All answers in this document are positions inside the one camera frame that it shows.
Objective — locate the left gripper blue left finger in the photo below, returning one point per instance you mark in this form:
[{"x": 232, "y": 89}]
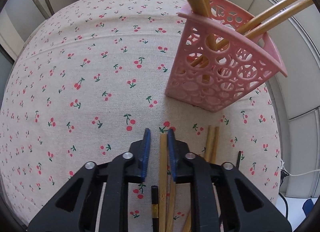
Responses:
[{"x": 144, "y": 154}]

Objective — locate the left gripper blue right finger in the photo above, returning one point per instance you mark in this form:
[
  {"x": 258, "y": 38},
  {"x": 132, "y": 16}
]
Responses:
[{"x": 173, "y": 153}]

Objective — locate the black gold-banded chopstick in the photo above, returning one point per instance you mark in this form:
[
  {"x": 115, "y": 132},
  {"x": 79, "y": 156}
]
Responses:
[{"x": 155, "y": 208}]

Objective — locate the cherry print tablecloth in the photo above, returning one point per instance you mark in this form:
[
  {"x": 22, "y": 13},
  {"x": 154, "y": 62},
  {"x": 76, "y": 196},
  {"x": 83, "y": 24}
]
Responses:
[{"x": 87, "y": 85}]

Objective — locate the pink perforated utensil holder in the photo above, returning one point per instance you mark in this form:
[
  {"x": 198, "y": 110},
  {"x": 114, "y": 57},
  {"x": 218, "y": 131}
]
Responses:
[{"x": 216, "y": 66}]

